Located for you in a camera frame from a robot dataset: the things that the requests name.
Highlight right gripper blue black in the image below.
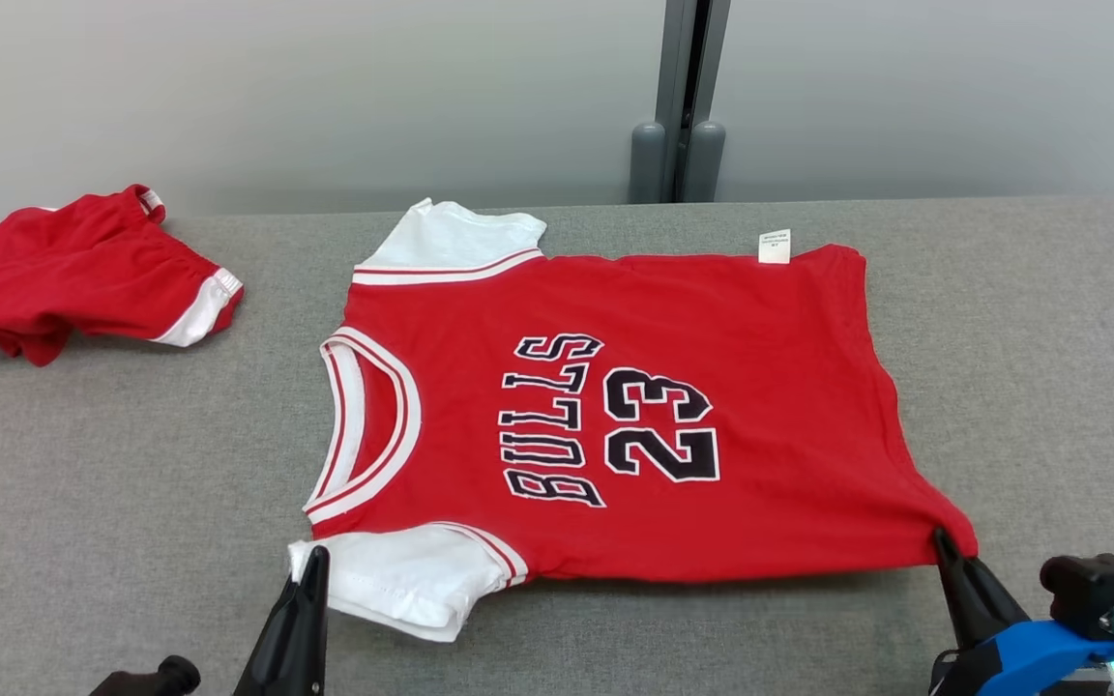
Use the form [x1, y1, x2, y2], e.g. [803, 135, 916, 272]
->
[931, 527, 1114, 696]

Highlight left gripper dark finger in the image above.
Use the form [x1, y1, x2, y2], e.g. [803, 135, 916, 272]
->
[233, 546, 331, 696]

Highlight red Bulls 23 jersey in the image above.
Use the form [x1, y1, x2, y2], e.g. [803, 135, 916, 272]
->
[288, 198, 979, 644]

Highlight red shorts white stripe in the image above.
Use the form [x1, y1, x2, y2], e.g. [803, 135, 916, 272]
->
[0, 184, 245, 366]

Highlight grey cylinder bumper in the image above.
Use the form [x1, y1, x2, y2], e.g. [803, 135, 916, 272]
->
[683, 120, 726, 202]
[630, 122, 666, 204]

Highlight grey metal wall post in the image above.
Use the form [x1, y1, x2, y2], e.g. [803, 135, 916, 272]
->
[656, 0, 732, 204]

